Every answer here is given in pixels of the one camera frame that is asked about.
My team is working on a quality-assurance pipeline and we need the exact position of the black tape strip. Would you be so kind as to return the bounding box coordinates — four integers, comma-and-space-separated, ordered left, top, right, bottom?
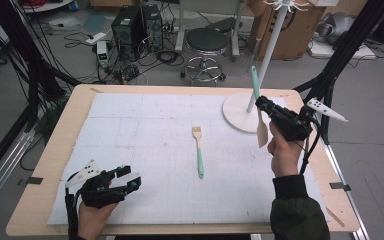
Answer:
329, 182, 352, 192
17, 176, 44, 187

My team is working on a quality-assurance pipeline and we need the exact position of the wooden spatula with green handle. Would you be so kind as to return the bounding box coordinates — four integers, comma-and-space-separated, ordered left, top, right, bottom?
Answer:
250, 65, 270, 149

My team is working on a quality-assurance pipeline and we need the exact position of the coiled black cable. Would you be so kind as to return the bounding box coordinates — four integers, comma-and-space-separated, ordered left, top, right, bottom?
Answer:
154, 49, 185, 67

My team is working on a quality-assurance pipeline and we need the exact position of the large black computer tower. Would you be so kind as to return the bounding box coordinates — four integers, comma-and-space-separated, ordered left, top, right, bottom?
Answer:
110, 5, 148, 63

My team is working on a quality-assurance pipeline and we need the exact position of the slim black computer tower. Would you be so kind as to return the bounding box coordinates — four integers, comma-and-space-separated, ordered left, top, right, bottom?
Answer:
141, 3, 164, 53

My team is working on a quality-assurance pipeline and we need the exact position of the white hook stand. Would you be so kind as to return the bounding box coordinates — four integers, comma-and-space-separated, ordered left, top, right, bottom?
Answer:
222, 0, 310, 134

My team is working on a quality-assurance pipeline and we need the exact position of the person's left hand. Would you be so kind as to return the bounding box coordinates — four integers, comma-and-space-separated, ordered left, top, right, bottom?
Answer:
76, 200, 120, 240

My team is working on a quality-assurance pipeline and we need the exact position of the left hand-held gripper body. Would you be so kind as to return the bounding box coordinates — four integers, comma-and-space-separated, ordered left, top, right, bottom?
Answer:
64, 159, 128, 209

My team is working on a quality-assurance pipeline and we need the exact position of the silver grey appliance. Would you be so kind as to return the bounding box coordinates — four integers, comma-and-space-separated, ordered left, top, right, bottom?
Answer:
316, 12, 356, 45

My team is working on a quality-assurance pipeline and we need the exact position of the white flat board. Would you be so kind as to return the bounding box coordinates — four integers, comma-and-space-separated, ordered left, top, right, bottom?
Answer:
308, 39, 378, 61

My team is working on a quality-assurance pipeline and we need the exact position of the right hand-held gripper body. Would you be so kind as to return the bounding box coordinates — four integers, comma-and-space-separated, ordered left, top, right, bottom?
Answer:
268, 97, 349, 143

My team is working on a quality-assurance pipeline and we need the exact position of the white power strip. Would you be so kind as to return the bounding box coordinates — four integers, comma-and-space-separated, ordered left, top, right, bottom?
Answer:
85, 32, 108, 46

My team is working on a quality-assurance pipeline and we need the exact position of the black round stool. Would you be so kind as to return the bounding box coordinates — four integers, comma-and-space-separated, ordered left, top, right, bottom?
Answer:
180, 27, 229, 88

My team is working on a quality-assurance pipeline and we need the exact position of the pastry brush with green handle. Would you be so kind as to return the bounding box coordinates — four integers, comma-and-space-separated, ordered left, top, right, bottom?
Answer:
191, 125, 205, 180

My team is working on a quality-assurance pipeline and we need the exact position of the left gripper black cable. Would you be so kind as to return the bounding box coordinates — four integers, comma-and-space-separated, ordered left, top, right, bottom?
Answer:
64, 186, 82, 240

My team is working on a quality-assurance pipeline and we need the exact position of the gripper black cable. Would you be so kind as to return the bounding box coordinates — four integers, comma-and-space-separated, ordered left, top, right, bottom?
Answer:
298, 118, 323, 176
64, 186, 82, 240

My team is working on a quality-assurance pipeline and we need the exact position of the white grid foam mat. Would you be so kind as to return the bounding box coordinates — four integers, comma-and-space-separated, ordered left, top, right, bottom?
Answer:
46, 92, 331, 226

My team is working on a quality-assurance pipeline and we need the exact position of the white table leg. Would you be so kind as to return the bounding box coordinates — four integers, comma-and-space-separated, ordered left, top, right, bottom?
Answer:
174, 0, 186, 53
230, 0, 248, 58

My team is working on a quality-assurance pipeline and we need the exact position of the long brown tape strip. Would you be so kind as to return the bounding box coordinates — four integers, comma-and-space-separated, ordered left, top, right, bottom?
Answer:
325, 206, 346, 228

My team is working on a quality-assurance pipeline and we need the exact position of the white device with display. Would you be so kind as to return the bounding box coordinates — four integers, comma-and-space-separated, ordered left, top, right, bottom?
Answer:
95, 40, 110, 68

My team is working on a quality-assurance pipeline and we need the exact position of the person's right hand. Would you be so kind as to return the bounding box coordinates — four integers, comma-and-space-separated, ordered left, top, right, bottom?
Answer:
267, 121, 306, 178

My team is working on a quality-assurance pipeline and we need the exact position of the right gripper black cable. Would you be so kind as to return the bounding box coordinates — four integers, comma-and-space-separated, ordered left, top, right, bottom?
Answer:
298, 118, 323, 176

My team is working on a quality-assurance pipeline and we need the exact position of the black metal frame stand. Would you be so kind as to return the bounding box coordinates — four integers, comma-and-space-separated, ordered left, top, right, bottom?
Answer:
0, 0, 81, 133
293, 0, 384, 146

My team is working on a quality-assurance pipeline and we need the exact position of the aluminium rail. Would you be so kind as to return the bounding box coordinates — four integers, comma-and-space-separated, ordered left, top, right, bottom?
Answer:
0, 128, 36, 219
308, 111, 371, 240

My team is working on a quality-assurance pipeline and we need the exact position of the brown cardboard box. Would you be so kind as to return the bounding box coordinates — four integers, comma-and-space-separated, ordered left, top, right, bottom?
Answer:
248, 0, 328, 62

